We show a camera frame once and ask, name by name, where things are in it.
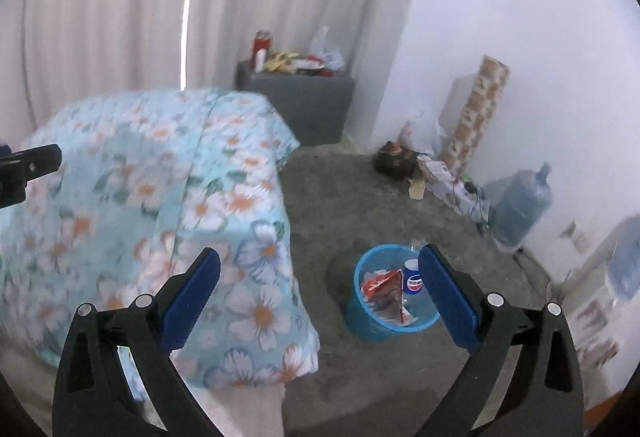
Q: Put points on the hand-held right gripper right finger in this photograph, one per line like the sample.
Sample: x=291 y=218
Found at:
x=445 y=297

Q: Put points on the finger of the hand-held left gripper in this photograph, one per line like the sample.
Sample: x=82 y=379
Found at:
x=30 y=162

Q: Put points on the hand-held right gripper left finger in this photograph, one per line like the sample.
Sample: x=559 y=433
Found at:
x=195 y=297

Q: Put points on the red and white snack packet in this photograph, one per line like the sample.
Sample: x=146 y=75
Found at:
x=382 y=289

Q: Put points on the blue plastic waste basket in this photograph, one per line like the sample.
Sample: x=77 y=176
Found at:
x=365 y=322

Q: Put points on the pepsi can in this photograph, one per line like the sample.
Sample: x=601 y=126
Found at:
x=412 y=284

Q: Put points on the tan cardboard piece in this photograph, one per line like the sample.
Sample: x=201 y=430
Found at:
x=416 y=189

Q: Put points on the large blue water jug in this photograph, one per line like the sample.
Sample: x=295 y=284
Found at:
x=520 y=207

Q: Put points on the floral blue tablecloth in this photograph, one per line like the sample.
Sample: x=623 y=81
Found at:
x=150 y=177

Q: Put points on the white water dispenser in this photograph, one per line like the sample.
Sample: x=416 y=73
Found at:
x=590 y=312

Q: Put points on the white plastic bag red print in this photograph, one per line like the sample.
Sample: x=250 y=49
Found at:
x=420 y=132

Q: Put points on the cream curtain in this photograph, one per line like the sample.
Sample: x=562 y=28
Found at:
x=100 y=7

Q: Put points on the blue dispenser water bottle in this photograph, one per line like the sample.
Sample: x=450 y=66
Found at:
x=625 y=262

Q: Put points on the patterned rolled mat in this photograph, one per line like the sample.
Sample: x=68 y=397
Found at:
x=477 y=112

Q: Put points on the grey cabinet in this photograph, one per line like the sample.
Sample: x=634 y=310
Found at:
x=300 y=107

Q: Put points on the small white bottle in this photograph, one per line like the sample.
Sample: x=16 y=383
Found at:
x=260 y=62

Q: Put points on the pile of snack packets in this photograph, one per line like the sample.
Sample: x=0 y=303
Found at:
x=290 y=62

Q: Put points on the red thermos flask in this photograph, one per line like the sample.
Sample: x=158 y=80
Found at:
x=262 y=42

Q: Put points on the clear plastic bag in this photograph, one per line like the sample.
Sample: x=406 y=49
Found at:
x=325 y=47

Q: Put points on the white wall socket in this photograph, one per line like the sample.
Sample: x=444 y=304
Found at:
x=575 y=237

